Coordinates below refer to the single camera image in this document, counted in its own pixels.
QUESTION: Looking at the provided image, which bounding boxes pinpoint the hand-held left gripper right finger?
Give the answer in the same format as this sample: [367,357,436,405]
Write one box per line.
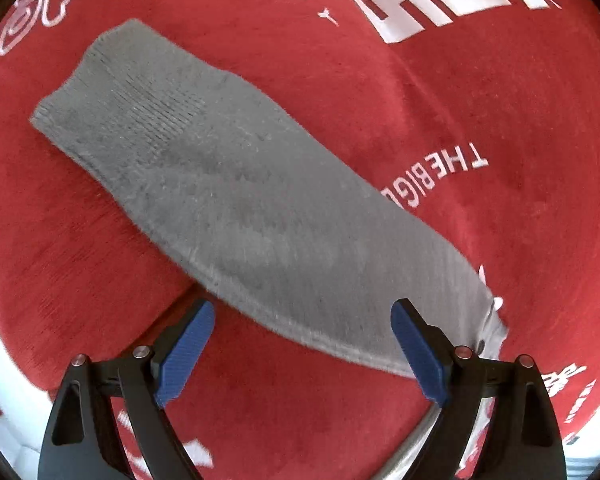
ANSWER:
[390,298,569,480]

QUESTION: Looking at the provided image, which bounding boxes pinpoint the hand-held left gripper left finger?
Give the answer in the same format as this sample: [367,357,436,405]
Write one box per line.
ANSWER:
[38,298,216,480]

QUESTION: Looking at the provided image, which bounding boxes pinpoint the red printed blanket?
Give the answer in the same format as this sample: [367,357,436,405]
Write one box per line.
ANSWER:
[0,0,600,480]

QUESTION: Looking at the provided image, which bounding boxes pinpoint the grey sock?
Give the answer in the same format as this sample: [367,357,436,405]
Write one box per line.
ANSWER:
[29,18,510,378]

